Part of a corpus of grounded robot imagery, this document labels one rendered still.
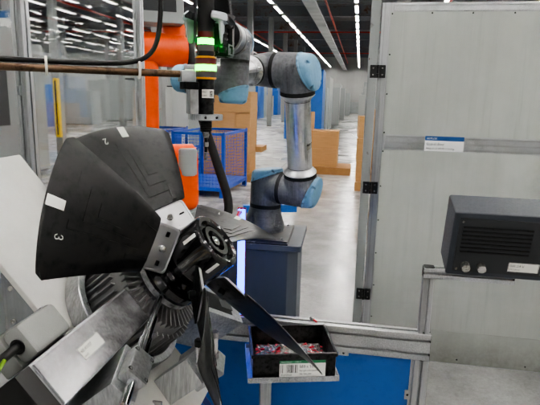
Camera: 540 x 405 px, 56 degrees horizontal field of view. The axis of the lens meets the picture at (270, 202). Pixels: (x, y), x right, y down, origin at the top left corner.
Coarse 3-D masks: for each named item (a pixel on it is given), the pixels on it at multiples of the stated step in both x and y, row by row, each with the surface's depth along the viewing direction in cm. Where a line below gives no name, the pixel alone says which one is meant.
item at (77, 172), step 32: (64, 160) 77; (96, 160) 82; (64, 192) 76; (96, 192) 80; (128, 192) 86; (64, 224) 75; (96, 224) 80; (128, 224) 86; (64, 256) 75; (96, 256) 81; (128, 256) 87
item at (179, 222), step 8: (168, 208) 105; (176, 208) 105; (184, 208) 105; (160, 216) 103; (176, 216) 104; (184, 216) 104; (192, 216) 105; (168, 224) 103; (176, 224) 103; (184, 224) 103
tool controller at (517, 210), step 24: (456, 216) 129; (480, 216) 128; (504, 216) 127; (528, 216) 126; (456, 240) 132; (480, 240) 130; (504, 240) 129; (528, 240) 128; (456, 264) 135; (480, 264) 132; (504, 264) 132; (528, 264) 131
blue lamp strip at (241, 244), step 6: (240, 210) 144; (240, 216) 144; (240, 246) 146; (240, 252) 147; (240, 258) 147; (240, 264) 147; (240, 270) 148; (240, 276) 148; (240, 282) 148; (240, 288) 149
